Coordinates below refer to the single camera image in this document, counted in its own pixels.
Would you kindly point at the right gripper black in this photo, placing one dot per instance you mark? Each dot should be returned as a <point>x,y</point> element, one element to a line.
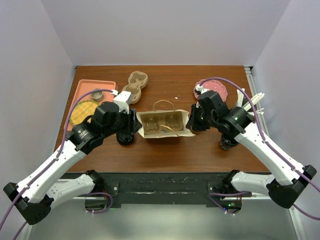
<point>192,123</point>

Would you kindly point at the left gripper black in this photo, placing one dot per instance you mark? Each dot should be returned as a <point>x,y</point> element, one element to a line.
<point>133,123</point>

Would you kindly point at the cardboard cup carrier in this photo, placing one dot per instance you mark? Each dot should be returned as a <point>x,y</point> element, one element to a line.
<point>137,80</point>
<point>154,123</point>

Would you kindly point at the brown paper bag with handles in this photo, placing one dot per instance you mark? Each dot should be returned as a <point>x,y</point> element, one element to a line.
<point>184,133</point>

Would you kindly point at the black coffee cup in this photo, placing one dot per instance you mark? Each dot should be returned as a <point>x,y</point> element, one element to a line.
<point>227,143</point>

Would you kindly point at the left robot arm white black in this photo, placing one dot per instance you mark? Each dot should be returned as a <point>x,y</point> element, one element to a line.
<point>36,195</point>

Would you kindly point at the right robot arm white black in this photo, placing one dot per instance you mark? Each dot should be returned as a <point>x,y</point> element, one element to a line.
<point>287,178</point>

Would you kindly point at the pink polka dot plate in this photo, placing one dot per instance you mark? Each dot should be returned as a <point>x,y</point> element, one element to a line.
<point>217,86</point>

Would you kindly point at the small grey ceramic cup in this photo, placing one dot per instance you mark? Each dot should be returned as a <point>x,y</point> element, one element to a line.
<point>97,95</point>

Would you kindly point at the yellow woven coaster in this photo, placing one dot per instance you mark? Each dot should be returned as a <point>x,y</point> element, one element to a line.
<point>82,110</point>

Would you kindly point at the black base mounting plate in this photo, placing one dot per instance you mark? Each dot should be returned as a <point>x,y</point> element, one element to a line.
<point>163,188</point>

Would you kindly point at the salmon pink tray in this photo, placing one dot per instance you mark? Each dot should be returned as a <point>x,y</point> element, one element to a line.
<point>87,85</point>

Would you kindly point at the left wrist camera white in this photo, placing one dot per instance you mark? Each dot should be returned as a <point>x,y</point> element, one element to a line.
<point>123,100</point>

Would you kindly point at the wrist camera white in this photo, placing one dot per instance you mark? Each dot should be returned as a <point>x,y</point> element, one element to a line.
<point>198,89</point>
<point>123,100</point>

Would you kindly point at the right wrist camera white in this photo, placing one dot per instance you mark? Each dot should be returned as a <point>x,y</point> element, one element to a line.
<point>198,89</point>

